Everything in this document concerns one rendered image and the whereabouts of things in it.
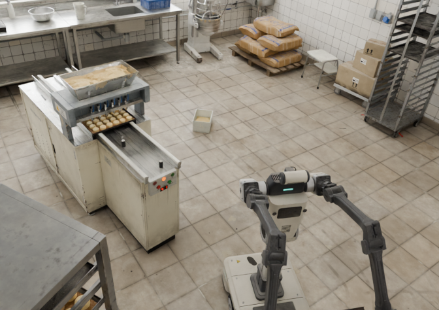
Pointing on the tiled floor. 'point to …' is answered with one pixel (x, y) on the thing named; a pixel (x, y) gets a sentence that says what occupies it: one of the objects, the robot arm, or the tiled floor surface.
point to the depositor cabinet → (70, 147)
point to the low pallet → (265, 63)
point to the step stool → (323, 63)
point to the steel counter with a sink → (27, 29)
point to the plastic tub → (202, 120)
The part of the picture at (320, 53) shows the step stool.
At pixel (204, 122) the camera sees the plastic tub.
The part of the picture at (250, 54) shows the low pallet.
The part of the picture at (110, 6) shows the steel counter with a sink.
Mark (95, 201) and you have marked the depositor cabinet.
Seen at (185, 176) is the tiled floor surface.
